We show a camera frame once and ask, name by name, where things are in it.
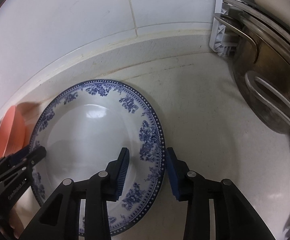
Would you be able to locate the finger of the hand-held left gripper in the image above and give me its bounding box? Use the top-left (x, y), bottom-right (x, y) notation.
top-left (0, 146), bottom-right (47, 183)
top-left (0, 145), bottom-right (31, 173)

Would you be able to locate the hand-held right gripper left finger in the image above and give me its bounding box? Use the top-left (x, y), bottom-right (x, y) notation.
top-left (30, 147), bottom-right (130, 240)

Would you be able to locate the blue floral rim plate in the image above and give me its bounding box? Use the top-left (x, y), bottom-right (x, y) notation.
top-left (29, 79), bottom-right (166, 237)

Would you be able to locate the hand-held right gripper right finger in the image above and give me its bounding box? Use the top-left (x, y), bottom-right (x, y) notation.
top-left (166, 147), bottom-right (277, 240)

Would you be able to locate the white and steel pot rack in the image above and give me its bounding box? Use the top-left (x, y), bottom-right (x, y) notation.
top-left (209, 0), bottom-right (256, 57)

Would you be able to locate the wide steel pot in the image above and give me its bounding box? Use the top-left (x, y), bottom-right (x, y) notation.
top-left (214, 5), bottom-right (290, 140)

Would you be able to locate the person's left hand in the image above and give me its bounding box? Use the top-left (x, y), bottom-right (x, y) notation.
top-left (8, 200), bottom-right (25, 240)

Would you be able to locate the pink bowl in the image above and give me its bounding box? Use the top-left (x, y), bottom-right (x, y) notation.
top-left (0, 105), bottom-right (26, 158)

